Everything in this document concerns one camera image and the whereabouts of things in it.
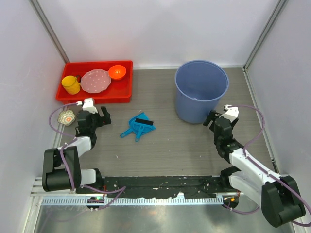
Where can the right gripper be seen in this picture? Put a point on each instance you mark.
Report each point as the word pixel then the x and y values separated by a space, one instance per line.
pixel 213 114

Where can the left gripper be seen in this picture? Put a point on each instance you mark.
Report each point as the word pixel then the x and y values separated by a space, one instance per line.
pixel 104 120

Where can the blue hand brush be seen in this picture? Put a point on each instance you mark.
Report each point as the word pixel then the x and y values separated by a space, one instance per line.
pixel 142 126

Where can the blue dustpan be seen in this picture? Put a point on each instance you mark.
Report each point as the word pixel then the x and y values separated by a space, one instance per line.
pixel 131 121

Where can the blue plastic bucket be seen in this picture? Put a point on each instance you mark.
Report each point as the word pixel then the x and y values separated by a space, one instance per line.
pixel 199 87

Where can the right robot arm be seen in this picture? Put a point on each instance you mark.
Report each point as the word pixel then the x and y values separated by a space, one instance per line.
pixel 276 195

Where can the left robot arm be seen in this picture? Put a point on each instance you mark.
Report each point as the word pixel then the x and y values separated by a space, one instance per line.
pixel 61 166

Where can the red plastic tray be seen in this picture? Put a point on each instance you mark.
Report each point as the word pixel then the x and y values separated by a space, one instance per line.
pixel 117 92

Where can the pink polka dot plate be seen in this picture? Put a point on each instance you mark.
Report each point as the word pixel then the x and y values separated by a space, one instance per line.
pixel 95 81

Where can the small floral bowl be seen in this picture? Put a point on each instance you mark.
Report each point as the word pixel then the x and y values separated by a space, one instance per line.
pixel 67 117

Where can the orange bowl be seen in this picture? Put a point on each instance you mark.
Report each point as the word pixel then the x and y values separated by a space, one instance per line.
pixel 117 72

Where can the yellow mug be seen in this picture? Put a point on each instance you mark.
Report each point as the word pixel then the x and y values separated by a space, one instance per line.
pixel 71 84

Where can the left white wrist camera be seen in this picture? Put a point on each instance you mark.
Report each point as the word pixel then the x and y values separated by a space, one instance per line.
pixel 88 105

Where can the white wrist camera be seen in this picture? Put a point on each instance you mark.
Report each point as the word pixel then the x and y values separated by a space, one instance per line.
pixel 230 112
pixel 88 105

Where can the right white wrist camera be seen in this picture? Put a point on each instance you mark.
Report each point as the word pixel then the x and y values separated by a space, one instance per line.
pixel 230 112

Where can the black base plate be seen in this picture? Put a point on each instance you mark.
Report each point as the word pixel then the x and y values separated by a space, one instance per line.
pixel 165 187

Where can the white slotted cable duct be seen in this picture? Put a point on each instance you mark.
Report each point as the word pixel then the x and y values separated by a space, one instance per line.
pixel 92 201

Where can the left aluminium corner post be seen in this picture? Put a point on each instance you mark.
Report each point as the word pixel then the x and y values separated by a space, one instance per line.
pixel 48 27

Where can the aluminium corner post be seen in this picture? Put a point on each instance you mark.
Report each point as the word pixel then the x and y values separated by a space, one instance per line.
pixel 280 6
pixel 48 27

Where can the right aluminium corner post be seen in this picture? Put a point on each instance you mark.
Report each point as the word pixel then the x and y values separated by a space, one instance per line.
pixel 280 6

